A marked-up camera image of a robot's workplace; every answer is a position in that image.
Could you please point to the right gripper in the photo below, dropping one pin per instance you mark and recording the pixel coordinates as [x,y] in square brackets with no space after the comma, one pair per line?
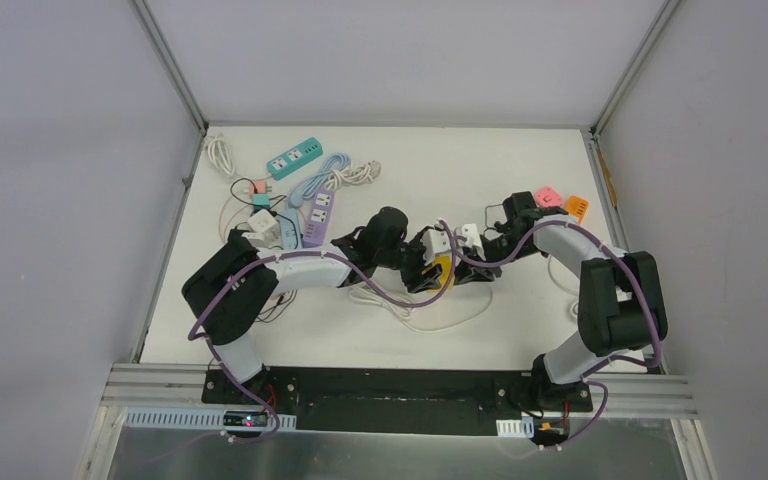
[477,273]

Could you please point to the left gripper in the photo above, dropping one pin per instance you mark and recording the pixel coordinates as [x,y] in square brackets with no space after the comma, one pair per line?
[415,266]

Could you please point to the yellow pink cube socket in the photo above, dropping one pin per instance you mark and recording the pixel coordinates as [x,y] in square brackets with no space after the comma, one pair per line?
[436,274]

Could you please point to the pink plug adapter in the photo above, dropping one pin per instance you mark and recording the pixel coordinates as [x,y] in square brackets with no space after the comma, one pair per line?
[548,197]

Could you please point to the orange power strip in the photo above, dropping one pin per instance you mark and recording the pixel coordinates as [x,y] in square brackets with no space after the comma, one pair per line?
[577,207]

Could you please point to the purple power strip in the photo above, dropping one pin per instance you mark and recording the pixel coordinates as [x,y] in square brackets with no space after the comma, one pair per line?
[315,231]

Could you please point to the white cube socket adapter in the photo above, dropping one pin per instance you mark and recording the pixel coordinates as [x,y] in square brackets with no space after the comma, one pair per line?
[264,223]

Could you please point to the teal plug adapter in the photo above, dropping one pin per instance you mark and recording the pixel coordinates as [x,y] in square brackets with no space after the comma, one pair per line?
[260,200]

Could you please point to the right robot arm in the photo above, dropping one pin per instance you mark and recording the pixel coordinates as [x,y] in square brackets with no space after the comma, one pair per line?
[621,313]

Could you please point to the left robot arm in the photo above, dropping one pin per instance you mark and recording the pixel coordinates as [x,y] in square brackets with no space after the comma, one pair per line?
[228,293]

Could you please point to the light blue power strip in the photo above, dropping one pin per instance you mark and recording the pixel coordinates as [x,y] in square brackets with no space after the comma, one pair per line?
[290,228]

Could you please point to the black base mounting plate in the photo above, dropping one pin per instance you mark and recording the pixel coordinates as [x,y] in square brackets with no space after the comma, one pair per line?
[433,402]

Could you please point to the teal power strip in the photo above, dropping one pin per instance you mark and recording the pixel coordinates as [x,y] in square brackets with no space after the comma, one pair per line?
[295,158]

